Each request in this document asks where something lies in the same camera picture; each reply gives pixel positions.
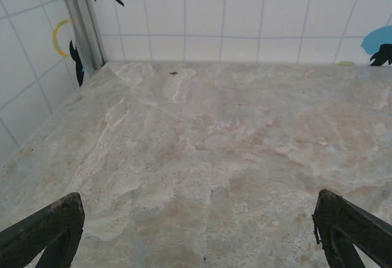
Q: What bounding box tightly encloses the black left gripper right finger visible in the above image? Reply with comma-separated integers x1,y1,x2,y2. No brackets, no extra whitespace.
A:
312,188,392,268

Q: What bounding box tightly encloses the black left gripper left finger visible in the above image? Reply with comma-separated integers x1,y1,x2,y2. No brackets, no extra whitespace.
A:
0,192,85,268

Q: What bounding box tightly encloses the blue fish wall sticker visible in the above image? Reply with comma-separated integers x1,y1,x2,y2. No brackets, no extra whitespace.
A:
360,25,392,55

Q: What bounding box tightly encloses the yellow ring wall sticker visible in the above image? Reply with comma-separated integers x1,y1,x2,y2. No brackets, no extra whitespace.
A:
53,19,73,58

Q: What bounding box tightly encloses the silver metal corner post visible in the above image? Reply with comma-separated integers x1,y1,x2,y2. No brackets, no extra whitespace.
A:
56,0,108,72

